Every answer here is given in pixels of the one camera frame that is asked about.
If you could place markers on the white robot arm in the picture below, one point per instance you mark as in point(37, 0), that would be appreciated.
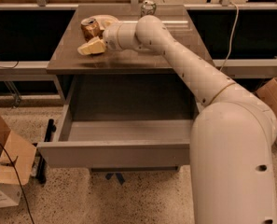
point(230, 146)

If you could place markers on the open grey top drawer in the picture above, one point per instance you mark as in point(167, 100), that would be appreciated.
point(124, 122)

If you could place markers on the white bowl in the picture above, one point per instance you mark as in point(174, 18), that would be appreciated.
point(100, 18)

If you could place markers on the green and white can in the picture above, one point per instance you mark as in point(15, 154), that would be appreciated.
point(148, 7)

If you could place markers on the black floor stand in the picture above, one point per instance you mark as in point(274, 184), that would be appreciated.
point(41, 158)

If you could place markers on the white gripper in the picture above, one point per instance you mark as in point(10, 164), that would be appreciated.
point(111, 37)

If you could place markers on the orange soda can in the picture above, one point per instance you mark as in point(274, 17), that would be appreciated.
point(90, 28)

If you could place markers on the open cardboard box left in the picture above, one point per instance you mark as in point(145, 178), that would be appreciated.
point(17, 156)

